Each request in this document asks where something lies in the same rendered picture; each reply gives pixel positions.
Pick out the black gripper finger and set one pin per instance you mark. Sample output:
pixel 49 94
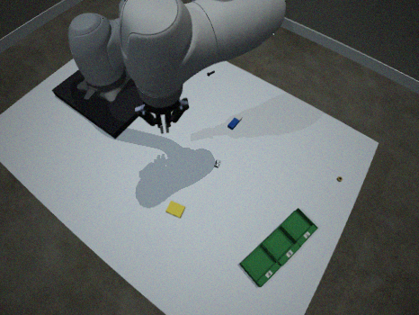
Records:
pixel 176 114
pixel 147 116

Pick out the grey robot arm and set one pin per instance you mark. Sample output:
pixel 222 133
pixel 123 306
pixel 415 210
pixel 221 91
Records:
pixel 162 46

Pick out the green rack of bins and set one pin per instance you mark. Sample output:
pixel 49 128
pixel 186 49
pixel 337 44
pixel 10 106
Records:
pixel 283 243

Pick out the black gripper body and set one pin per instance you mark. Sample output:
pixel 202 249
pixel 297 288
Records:
pixel 161 111

